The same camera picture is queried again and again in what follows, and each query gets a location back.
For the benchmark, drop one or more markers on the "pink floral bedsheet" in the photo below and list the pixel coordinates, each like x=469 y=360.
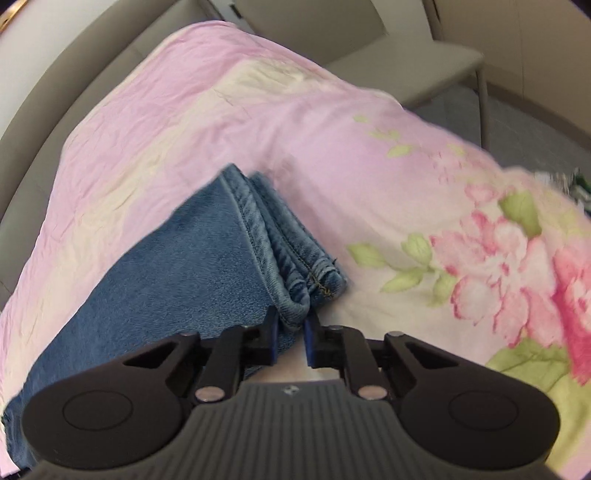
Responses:
x=323 y=161

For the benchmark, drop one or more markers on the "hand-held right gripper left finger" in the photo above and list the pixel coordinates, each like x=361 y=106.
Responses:
x=273 y=334

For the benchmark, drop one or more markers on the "gold picture frame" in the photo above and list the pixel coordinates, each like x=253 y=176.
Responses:
x=9 y=14

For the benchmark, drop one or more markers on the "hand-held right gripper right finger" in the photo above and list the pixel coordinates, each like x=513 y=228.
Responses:
x=310 y=342

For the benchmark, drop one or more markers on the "green and white item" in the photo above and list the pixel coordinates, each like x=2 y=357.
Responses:
x=577 y=184

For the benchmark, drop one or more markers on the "blue denim pants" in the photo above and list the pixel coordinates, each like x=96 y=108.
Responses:
x=184 y=258

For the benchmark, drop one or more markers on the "beige chair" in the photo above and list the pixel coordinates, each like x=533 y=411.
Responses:
x=406 y=74

